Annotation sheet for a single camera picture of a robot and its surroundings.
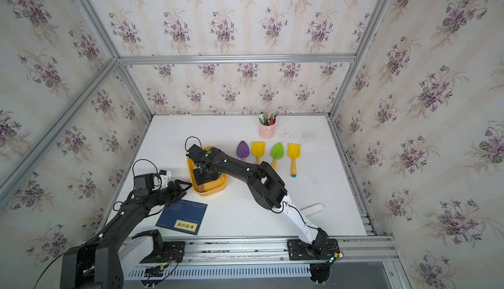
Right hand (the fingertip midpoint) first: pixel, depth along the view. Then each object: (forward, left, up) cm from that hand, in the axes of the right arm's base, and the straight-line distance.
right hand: (202, 181), depth 90 cm
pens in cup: (+33, -30, +8) cm, 45 cm away
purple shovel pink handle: (+20, -17, -3) cm, 27 cm away
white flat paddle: (-12, -48, 0) cm, 50 cm away
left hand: (-5, +4, +3) cm, 7 cm away
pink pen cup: (+28, -30, +2) cm, 41 cm away
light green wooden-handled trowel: (-4, 0, 0) cm, 4 cm away
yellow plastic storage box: (-4, -7, +3) cm, 9 cm away
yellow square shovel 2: (+19, -45, -4) cm, 49 cm away
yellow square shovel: (+20, -26, -3) cm, 32 cm away
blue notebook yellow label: (-15, +6, -1) cm, 16 cm away
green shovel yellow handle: (+20, -36, -4) cm, 41 cm away
